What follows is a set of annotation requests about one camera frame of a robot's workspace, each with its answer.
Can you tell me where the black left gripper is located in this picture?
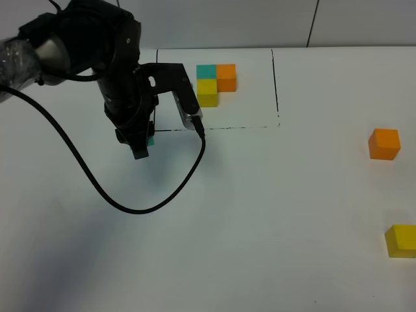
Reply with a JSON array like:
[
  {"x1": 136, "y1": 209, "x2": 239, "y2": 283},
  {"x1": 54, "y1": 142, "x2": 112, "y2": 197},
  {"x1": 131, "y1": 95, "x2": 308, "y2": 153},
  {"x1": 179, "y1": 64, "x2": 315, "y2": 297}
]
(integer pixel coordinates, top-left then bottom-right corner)
[{"x1": 97, "y1": 63, "x2": 157, "y2": 159}]

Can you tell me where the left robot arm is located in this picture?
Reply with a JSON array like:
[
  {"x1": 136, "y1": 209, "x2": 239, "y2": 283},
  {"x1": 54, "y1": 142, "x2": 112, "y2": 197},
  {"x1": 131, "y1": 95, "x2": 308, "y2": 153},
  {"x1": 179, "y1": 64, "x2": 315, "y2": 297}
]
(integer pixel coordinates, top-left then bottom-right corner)
[{"x1": 7, "y1": 1, "x2": 157, "y2": 159}]

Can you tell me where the template yellow cube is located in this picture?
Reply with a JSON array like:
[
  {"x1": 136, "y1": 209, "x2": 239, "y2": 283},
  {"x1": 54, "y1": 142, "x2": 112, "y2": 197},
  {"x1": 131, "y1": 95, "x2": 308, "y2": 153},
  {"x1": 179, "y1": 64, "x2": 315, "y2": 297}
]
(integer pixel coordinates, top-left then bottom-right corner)
[{"x1": 197, "y1": 79, "x2": 218, "y2": 108}]

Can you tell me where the template teal cube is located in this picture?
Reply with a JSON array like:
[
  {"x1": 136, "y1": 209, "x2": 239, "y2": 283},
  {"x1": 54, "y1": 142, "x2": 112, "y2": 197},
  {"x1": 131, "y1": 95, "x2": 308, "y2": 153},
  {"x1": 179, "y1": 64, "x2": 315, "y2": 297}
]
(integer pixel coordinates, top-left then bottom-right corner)
[{"x1": 196, "y1": 64, "x2": 217, "y2": 80}]

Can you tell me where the template orange cube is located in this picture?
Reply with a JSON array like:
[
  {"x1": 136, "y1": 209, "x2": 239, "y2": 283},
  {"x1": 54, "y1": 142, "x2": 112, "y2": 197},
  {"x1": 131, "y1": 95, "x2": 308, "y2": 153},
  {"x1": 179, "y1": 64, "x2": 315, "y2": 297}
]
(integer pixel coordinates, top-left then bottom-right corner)
[{"x1": 216, "y1": 64, "x2": 237, "y2": 92}]

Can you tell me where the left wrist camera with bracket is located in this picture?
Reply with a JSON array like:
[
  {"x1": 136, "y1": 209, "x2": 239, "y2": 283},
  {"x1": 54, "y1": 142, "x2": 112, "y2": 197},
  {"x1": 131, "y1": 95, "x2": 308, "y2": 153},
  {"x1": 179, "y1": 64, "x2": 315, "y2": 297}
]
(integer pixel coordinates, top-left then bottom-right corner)
[{"x1": 140, "y1": 63, "x2": 204, "y2": 137}]

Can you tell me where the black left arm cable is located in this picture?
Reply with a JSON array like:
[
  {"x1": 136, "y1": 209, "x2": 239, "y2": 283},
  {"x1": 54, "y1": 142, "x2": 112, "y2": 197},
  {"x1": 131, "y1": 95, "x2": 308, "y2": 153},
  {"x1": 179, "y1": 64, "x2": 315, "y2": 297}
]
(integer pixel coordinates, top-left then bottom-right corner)
[{"x1": 0, "y1": 84, "x2": 207, "y2": 215}]

